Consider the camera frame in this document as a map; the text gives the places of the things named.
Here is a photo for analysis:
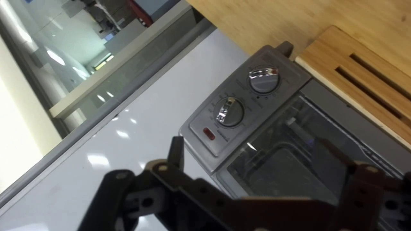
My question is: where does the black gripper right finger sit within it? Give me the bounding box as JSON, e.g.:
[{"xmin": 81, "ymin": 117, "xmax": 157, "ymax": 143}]
[{"xmin": 310, "ymin": 138, "xmax": 411, "ymax": 231}]

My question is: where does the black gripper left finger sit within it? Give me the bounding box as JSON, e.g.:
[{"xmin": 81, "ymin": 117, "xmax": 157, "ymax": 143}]
[{"xmin": 76, "ymin": 135, "xmax": 203, "ymax": 231}]

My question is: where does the silver toaster oven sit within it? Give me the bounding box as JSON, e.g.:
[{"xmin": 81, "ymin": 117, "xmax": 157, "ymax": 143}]
[{"xmin": 179, "ymin": 40, "xmax": 411, "ymax": 207}]

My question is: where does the slatted wooden stand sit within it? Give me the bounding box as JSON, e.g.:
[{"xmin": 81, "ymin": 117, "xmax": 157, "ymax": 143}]
[{"xmin": 294, "ymin": 25, "xmax": 411, "ymax": 152}]

